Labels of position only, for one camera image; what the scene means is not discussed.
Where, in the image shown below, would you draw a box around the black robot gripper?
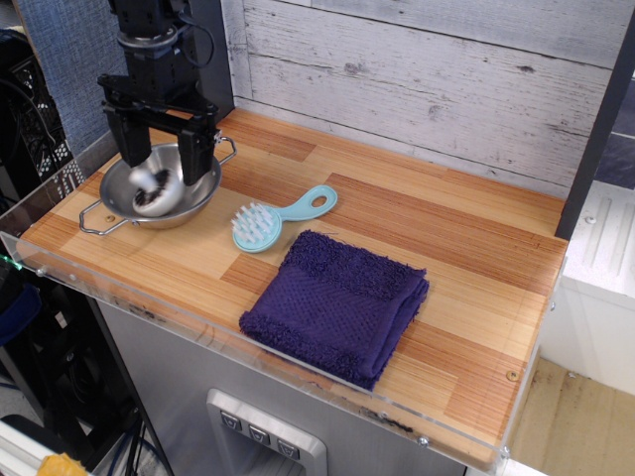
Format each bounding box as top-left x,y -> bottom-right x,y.
97,42 -> 218,186

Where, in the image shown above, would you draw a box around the stainless steel pot with handles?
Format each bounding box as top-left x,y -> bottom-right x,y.
79,136 -> 237,236

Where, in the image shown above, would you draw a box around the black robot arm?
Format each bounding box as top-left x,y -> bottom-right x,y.
97,1 -> 218,185

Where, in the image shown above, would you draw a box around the yellow object at bottom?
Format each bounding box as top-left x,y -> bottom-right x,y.
36,453 -> 88,476

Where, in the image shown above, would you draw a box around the light blue scrub brush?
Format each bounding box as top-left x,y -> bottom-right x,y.
231,184 -> 338,254

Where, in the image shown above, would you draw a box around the black plastic crate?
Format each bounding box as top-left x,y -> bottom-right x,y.
1,29 -> 72,198

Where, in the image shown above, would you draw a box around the clear acrylic table guard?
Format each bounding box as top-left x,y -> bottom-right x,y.
1,154 -> 567,475

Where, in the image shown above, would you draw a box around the purple folded towel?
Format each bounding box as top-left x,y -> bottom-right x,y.
239,231 -> 430,391

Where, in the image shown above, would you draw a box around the silver panel with buttons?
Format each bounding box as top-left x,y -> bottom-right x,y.
206,389 -> 328,475

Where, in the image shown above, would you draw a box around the dark grey left post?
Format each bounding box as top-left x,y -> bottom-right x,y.
190,0 -> 234,120

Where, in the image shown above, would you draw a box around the dark grey post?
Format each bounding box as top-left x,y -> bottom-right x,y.
190,0 -> 234,120
555,12 -> 634,240

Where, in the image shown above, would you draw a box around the dark grey right post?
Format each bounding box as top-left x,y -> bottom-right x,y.
555,12 -> 634,240

